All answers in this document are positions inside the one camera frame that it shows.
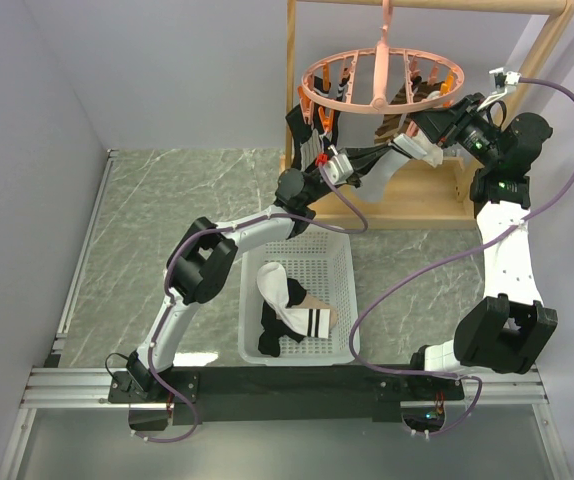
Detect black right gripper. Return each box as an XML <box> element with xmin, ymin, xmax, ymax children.
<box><xmin>409</xmin><ymin>93</ymin><xmax>501</xmax><ymax>169</ymax></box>

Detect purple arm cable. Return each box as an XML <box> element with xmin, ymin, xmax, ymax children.
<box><xmin>146</xmin><ymin>164</ymin><xmax>370</xmax><ymax>445</ymax></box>
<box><xmin>349</xmin><ymin>77</ymin><xmax>574</xmax><ymax>439</ymax></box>

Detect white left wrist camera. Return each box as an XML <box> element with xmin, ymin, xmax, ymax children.
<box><xmin>315</xmin><ymin>145</ymin><xmax>354</xmax><ymax>185</ymax></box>

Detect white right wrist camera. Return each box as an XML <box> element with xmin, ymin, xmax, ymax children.
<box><xmin>477</xmin><ymin>67</ymin><xmax>521</xmax><ymax>111</ymax></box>

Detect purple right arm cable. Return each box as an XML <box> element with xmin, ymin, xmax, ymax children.
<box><xmin>349</xmin><ymin>77</ymin><xmax>574</xmax><ymax>439</ymax></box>

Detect hanging brown striped sock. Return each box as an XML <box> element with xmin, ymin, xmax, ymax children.
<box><xmin>374</xmin><ymin>75</ymin><xmax>434</xmax><ymax>145</ymax></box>

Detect white plastic laundry basket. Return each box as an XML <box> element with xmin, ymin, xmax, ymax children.
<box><xmin>238</xmin><ymin>226</ymin><xmax>360</xmax><ymax>366</ymax></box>

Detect aluminium rail frame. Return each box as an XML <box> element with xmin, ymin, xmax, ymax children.
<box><xmin>0</xmin><ymin>365</ymin><xmax>571</xmax><ymax>479</ymax></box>

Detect wooden hanger rack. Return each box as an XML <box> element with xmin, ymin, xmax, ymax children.
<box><xmin>286</xmin><ymin>1</ymin><xmax>574</xmax><ymax>229</ymax></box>

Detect beige sock in basket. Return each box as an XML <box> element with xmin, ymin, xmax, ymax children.
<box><xmin>296</xmin><ymin>293</ymin><xmax>338</xmax><ymax>337</ymax></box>

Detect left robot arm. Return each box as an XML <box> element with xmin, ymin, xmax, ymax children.
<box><xmin>126</xmin><ymin>141</ymin><xmax>413</xmax><ymax>402</ymax></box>

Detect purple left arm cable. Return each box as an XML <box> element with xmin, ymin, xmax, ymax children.
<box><xmin>146</xmin><ymin>164</ymin><xmax>370</xmax><ymax>445</ymax></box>

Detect pink round clip hanger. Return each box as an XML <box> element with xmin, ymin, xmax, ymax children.
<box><xmin>297</xmin><ymin>1</ymin><xmax>465</xmax><ymax>133</ymax></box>

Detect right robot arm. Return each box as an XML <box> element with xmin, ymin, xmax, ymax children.
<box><xmin>405</xmin><ymin>94</ymin><xmax>558</xmax><ymax>399</ymax></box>

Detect black sock in basket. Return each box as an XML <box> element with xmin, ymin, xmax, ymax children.
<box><xmin>258</xmin><ymin>278</ymin><xmax>307</xmax><ymax>358</ymax></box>

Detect hanging black white striped sock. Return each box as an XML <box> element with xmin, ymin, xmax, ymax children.
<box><xmin>306</xmin><ymin>74</ymin><xmax>351</xmax><ymax>166</ymax></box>

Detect white sock with black stripes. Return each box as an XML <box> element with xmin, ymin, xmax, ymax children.
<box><xmin>355</xmin><ymin>132</ymin><xmax>444</xmax><ymax>203</ymax></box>

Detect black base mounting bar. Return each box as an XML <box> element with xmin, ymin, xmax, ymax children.
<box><xmin>107</xmin><ymin>363</ymin><xmax>466</xmax><ymax>426</ymax></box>

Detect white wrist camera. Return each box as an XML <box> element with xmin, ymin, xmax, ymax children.
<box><xmin>315</xmin><ymin>145</ymin><xmax>354</xmax><ymax>185</ymax></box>
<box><xmin>477</xmin><ymin>67</ymin><xmax>521</xmax><ymax>111</ymax></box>

